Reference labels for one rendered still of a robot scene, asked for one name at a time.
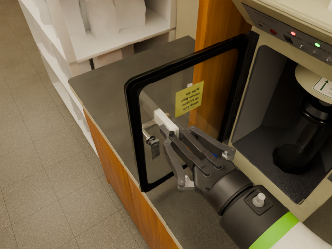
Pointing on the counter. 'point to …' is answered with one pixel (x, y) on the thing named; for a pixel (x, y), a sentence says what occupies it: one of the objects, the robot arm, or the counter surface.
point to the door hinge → (253, 38)
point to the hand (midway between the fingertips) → (165, 124)
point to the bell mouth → (314, 83)
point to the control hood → (295, 15)
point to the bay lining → (274, 99)
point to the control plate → (275, 24)
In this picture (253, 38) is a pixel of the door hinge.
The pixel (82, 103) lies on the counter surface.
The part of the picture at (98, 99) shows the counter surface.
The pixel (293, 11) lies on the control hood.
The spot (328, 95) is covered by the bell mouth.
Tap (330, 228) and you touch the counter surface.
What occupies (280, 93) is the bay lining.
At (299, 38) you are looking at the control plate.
